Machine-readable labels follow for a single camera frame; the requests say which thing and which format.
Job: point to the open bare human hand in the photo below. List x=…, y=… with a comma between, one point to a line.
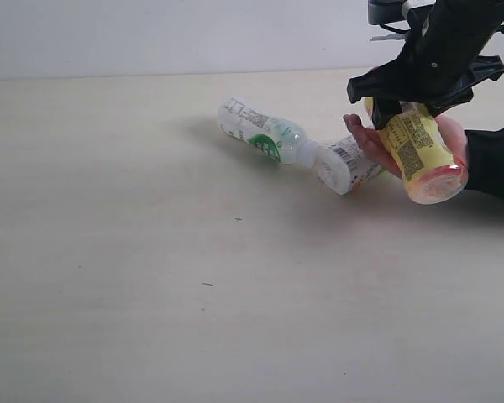
x=370, y=143

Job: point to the yellow label red cap bottle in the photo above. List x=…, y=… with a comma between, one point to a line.
x=431, y=173

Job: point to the white green label bottle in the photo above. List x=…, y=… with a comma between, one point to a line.
x=278, y=138

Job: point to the black sleeved forearm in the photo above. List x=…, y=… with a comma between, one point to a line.
x=485, y=152

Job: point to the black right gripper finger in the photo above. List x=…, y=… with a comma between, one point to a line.
x=452, y=89
x=380, y=85

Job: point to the clear bottle with barcode label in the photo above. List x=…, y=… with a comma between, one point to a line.
x=342, y=166

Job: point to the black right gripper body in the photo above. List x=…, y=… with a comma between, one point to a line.
x=443, y=32

